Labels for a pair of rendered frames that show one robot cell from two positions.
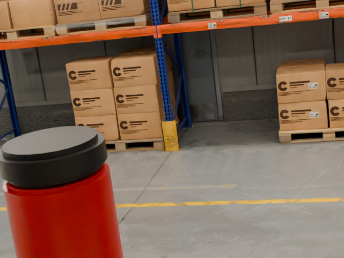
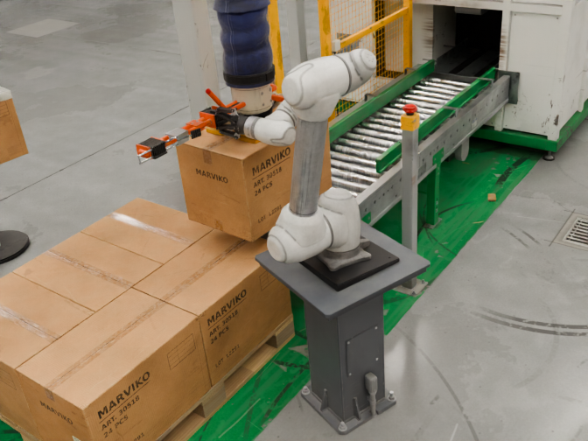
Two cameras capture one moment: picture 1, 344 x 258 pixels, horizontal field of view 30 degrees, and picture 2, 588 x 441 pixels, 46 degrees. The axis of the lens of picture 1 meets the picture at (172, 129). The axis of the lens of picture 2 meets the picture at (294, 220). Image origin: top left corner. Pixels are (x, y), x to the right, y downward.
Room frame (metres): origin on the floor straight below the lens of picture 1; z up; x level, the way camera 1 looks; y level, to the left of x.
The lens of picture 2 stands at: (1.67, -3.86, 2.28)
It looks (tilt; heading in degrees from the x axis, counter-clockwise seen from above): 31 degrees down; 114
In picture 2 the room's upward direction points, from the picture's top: 5 degrees counter-clockwise
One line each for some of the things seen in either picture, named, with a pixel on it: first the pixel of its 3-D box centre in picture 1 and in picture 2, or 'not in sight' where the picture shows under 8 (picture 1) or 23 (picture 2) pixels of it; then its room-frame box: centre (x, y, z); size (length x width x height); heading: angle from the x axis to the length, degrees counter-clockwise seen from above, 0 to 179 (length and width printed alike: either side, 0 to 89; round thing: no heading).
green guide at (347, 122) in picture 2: not in sight; (372, 101); (0.50, 0.28, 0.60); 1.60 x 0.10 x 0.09; 75
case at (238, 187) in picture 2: not in sight; (257, 164); (0.38, -1.25, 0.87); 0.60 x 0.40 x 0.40; 73
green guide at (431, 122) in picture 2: not in sight; (448, 114); (1.02, 0.14, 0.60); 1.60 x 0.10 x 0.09; 75
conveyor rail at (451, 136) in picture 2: not in sight; (430, 153); (0.98, -0.22, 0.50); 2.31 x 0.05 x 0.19; 75
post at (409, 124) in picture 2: not in sight; (409, 206); (1.00, -0.84, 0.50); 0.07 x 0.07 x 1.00; 75
